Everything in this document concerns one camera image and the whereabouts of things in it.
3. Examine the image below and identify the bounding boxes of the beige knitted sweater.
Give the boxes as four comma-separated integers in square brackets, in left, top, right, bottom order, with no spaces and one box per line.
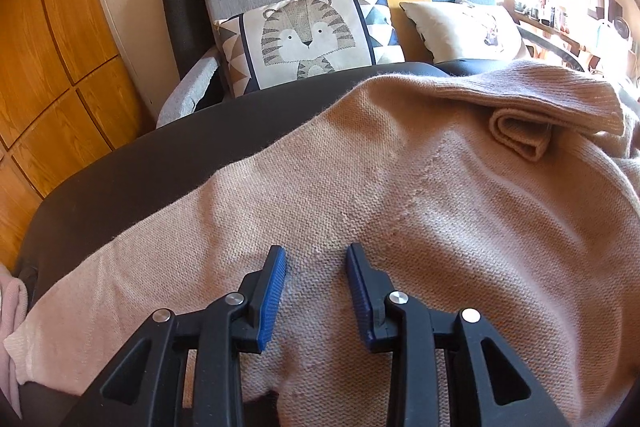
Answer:
[4,63,639,426]

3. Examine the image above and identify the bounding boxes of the folded pink white clothes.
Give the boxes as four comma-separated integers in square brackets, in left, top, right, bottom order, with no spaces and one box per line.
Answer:
[0,261,32,421]

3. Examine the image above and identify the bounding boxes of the tiger print cushion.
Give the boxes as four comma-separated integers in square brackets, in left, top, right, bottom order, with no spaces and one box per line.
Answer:
[214,0,405,98]

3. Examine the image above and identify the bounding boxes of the deer print cushion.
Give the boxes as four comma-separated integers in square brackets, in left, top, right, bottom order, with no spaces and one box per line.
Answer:
[400,0,527,64]

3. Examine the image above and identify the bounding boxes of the wooden side table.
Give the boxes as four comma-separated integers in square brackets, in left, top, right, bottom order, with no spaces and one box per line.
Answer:
[502,0,628,75]

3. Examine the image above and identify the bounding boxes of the small desk fan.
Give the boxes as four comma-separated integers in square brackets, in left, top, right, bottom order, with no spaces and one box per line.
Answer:
[612,16,631,41]

